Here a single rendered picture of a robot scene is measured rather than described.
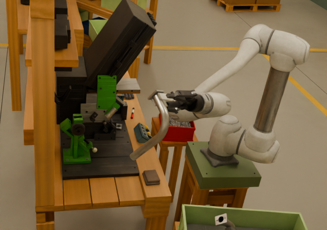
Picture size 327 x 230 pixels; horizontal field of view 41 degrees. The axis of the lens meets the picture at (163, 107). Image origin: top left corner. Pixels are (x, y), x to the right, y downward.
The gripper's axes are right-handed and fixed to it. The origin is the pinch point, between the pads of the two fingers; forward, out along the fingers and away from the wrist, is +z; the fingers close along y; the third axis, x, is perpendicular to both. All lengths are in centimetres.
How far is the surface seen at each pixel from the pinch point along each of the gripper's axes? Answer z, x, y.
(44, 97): 19, -31, -41
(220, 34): -466, -296, -167
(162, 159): -98, -27, -92
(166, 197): -53, 12, -64
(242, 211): -71, 37, -38
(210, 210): -60, 30, -47
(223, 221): -31, 44, -22
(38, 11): 32, -47, -10
